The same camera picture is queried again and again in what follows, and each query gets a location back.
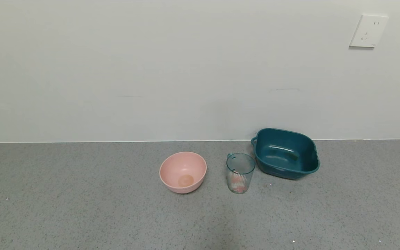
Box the clear ribbed teal-tinted cup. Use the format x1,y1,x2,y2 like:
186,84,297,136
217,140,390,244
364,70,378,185
226,153,256,194

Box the orange white shrimp pieces heap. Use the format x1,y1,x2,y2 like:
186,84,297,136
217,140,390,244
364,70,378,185
231,176,249,193

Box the pink plastic bowl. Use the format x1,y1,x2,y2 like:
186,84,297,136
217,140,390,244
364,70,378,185
159,151,207,194

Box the teal plastic basin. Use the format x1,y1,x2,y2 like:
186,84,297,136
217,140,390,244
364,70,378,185
251,128,320,180

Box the white wall socket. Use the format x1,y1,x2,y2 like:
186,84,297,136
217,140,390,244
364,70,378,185
349,14,389,48

